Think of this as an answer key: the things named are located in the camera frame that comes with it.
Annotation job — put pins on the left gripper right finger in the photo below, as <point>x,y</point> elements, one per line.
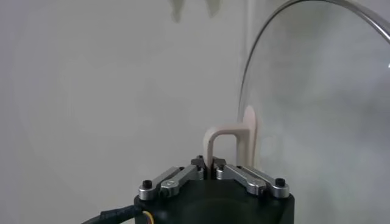
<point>253,181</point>

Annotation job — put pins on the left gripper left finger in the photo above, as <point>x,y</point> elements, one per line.
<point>170,182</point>

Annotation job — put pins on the glass pot lid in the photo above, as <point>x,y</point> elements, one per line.
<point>243,134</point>

